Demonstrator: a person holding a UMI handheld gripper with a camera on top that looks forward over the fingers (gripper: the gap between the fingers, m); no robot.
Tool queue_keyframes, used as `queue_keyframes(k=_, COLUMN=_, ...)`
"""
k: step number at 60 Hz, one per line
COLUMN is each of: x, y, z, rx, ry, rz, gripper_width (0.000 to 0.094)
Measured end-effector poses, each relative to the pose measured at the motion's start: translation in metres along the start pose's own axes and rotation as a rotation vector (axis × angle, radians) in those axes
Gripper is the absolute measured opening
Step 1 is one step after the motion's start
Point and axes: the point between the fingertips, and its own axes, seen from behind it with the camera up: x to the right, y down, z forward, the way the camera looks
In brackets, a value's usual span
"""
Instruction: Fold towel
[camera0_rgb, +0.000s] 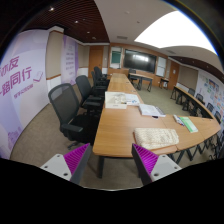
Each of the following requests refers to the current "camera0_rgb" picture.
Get black office chair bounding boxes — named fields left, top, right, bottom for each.
left=48, top=83, right=99, bottom=145
left=76, top=75, right=103, bottom=114

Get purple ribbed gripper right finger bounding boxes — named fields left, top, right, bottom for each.
left=132, top=144, right=181, bottom=185

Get whiteboard right of screen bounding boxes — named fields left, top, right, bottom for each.
left=156, top=57, right=166, bottom=77

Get large black wall screen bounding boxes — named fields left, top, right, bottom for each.
left=123, top=49, right=157, bottom=73

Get long wooden conference table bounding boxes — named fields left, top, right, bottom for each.
left=92, top=72, right=222, bottom=179

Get white paper stack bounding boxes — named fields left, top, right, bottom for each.
left=139, top=104, right=166, bottom=117

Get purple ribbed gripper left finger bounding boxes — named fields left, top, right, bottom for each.
left=41, top=143, right=92, bottom=184

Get small desk under screen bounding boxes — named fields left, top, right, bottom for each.
left=128, top=73, right=153, bottom=92

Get green booklet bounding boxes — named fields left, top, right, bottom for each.
left=180, top=117, right=198, bottom=133

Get far black office chairs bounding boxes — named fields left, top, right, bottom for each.
left=91, top=66, right=109, bottom=89

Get nearest black office chair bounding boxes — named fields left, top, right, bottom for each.
left=48, top=83, right=99, bottom=145

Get wooden door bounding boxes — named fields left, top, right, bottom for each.
left=88, top=46, right=104, bottom=76

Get purple wall banner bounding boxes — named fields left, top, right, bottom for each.
left=61, top=35, right=78, bottom=85
left=0, top=30, right=49, bottom=159

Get white box on table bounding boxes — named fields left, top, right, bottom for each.
left=105, top=91, right=127, bottom=109

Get cream folded towel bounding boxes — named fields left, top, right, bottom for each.
left=134, top=128, right=179, bottom=150

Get right curved wooden table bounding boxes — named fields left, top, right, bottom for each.
left=171, top=86, right=214, bottom=119

